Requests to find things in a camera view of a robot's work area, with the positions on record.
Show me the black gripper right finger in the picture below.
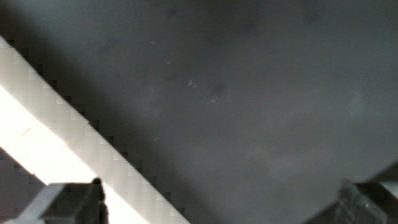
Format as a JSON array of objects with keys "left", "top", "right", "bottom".
[{"left": 304, "top": 181, "right": 398, "bottom": 224}]

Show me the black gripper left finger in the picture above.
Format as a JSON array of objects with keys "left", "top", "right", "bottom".
[{"left": 13, "top": 178, "right": 109, "bottom": 224}]

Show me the white drawer cabinet box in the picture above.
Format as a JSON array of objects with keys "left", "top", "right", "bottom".
[{"left": 0, "top": 38, "right": 191, "bottom": 224}]

